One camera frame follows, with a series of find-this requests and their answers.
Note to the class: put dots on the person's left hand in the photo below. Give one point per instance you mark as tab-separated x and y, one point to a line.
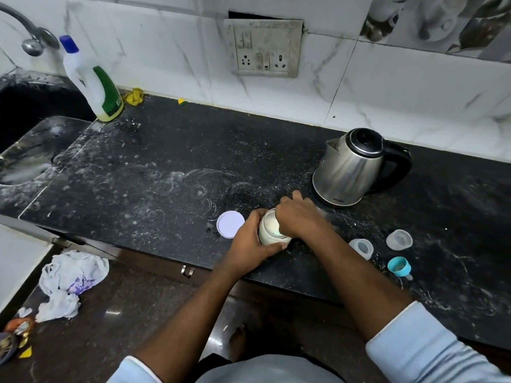
245	251

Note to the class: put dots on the person's right hand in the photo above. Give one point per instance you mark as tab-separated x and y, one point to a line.
301	217

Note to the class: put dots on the lilac round jar lid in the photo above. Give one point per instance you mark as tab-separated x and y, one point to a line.
230	224

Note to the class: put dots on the clear milk powder jar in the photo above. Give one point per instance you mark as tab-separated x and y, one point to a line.
269	231

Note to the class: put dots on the clear plastic baby bottle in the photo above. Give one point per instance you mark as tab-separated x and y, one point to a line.
361	248

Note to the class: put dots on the translucent dome bottle cap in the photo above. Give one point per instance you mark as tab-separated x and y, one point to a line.
399	240

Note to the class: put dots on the person's right forearm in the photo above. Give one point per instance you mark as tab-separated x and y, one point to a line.
359	283

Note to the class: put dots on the person's left forearm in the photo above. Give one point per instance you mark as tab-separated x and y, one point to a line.
191	327

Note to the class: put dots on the person's bare foot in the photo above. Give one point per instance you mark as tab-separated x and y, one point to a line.
241	343

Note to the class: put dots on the white detergent bottle green label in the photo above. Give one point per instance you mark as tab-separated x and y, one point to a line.
96	87

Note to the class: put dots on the light grey shirt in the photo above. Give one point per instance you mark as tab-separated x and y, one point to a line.
267	370

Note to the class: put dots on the light blue left sleeve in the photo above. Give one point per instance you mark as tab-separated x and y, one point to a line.
131	372

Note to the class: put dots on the light blue sleeve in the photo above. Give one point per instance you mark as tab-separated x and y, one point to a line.
431	347
131	372

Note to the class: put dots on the light blue right sleeve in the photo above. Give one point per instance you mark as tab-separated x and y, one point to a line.
431	347

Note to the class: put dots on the crumpled yellow rag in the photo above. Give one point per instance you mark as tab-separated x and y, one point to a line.
134	97

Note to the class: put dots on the colourful wrapper litter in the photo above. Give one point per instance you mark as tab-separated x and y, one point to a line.
18	329

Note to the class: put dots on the black stone sink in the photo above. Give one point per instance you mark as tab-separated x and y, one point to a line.
36	115

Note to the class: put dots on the chrome sink faucet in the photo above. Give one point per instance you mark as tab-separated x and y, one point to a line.
36	39

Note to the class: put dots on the grimy wall socket plate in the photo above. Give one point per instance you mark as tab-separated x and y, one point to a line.
265	47

